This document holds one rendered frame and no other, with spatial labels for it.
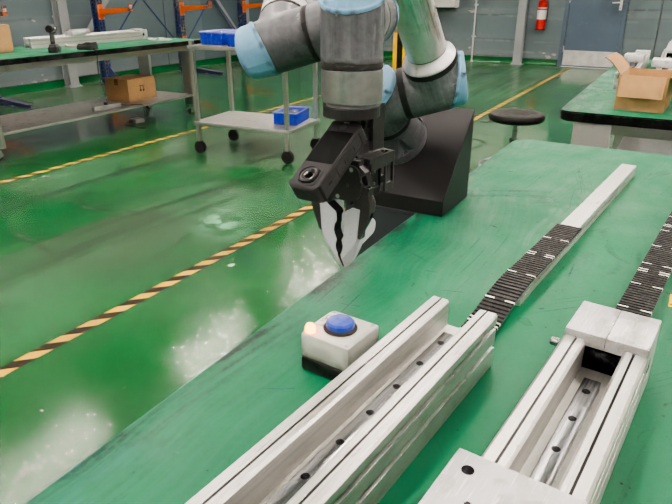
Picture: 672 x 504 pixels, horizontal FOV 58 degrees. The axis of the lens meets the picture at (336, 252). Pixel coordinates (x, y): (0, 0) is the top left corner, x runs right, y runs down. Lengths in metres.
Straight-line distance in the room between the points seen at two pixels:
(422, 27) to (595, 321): 0.69
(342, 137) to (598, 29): 11.24
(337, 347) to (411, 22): 0.71
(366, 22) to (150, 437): 0.55
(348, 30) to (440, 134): 0.86
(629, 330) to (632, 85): 2.22
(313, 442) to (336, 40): 0.44
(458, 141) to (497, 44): 10.80
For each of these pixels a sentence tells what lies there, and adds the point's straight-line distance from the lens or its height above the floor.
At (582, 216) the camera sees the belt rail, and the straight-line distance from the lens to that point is 1.47.
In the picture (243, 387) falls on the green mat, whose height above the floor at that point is 0.78.
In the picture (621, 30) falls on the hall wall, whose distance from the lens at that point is 11.86.
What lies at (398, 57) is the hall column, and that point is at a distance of 7.35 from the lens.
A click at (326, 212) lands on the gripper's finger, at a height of 1.01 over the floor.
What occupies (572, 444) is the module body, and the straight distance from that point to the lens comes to 0.74.
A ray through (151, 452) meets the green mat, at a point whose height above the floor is 0.78.
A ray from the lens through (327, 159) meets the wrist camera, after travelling 0.72.
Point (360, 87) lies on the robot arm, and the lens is 0.73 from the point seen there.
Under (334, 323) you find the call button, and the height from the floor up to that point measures 0.85.
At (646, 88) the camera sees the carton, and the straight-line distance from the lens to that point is 3.01.
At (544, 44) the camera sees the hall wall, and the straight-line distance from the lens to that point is 12.10.
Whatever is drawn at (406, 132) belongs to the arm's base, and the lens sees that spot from 1.49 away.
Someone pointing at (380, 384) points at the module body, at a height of 0.83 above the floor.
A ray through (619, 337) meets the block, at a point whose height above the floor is 0.87.
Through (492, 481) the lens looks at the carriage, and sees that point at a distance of 0.55.
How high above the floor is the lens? 1.28
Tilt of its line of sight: 23 degrees down
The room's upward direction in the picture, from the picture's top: straight up
